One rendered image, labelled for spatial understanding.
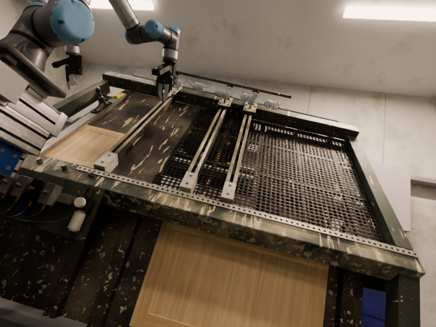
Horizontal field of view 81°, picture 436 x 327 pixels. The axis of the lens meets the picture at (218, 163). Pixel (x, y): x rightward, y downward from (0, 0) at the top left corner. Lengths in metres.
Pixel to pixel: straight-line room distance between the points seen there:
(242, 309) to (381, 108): 4.28
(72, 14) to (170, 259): 1.11
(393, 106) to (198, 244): 4.36
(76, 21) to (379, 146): 4.37
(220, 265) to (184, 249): 0.21
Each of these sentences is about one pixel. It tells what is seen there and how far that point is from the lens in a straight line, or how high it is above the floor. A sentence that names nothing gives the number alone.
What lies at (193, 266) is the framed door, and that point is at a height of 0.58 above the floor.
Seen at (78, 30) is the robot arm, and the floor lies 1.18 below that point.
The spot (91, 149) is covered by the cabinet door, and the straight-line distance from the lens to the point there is 1.64.
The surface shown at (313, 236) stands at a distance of 1.27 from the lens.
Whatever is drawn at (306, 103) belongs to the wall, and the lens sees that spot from 4.86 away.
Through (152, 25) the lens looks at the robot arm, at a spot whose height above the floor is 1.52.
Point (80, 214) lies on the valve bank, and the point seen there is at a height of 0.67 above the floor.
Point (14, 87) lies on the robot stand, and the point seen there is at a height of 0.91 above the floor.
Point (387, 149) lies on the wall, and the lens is 4.75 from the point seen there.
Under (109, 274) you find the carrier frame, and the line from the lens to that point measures 1.47.
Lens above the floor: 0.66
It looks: 19 degrees up
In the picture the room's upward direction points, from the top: 15 degrees clockwise
